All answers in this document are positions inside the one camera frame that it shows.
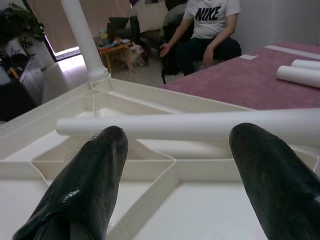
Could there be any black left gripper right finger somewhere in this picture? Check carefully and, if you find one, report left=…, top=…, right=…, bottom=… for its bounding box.
left=229, top=122, right=320, bottom=240

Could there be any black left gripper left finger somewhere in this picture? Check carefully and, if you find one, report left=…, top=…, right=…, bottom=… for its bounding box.
left=12, top=125, right=129, bottom=240

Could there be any white plastic table top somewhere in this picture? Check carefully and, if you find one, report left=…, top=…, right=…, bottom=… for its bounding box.
left=0, top=76, right=320, bottom=240

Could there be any white plastic table leg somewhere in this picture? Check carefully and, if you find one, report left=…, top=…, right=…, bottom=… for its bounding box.
left=55, top=107, right=320, bottom=147
left=61, top=0, right=111, bottom=83
left=291, top=59, right=320, bottom=72
left=276, top=64, right=320, bottom=89

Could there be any black cabinet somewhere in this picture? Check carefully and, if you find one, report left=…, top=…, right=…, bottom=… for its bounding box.
left=0, top=53, right=47, bottom=122

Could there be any long white tape strip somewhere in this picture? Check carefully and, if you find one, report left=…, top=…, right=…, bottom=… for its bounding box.
left=264, top=44, right=320, bottom=61

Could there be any white french bulldog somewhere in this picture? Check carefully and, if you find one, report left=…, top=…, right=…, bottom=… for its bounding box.
left=122, top=41, right=146, bottom=73

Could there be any brown curtain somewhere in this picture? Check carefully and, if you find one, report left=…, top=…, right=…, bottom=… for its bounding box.
left=27, top=0, right=136, bottom=55

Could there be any seated person in black trousers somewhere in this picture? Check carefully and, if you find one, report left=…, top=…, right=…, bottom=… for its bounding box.
left=159, top=0, right=243, bottom=77

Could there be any green potted plant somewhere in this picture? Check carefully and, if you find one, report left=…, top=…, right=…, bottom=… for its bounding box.
left=0, top=3, right=46, bottom=58

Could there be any beige sofa cushion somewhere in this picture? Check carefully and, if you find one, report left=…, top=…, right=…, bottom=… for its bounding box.
left=132, top=2, right=169, bottom=32

